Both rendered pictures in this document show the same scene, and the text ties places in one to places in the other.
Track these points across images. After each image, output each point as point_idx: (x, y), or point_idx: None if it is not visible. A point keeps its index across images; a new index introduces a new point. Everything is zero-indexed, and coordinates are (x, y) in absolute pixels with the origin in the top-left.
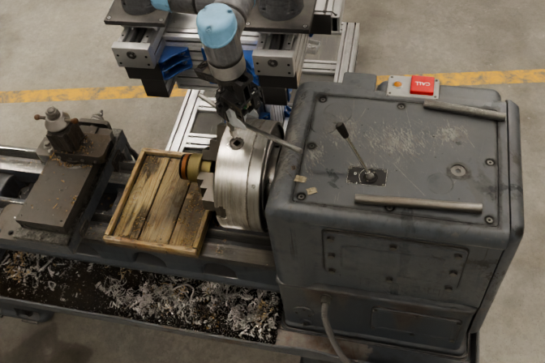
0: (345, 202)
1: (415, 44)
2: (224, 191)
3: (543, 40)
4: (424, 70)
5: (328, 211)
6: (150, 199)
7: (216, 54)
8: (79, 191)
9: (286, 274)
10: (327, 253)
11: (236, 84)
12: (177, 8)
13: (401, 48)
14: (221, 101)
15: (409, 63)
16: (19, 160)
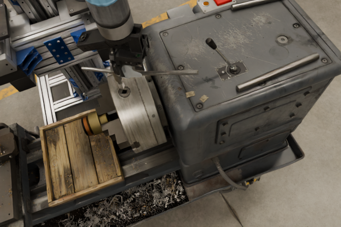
0: (231, 94)
1: (147, 1)
2: (133, 130)
3: None
4: (160, 12)
5: (225, 106)
6: (66, 159)
7: (111, 12)
8: (10, 184)
9: (192, 159)
10: (220, 134)
11: (132, 38)
12: None
13: (141, 6)
14: (117, 61)
15: (150, 11)
16: None
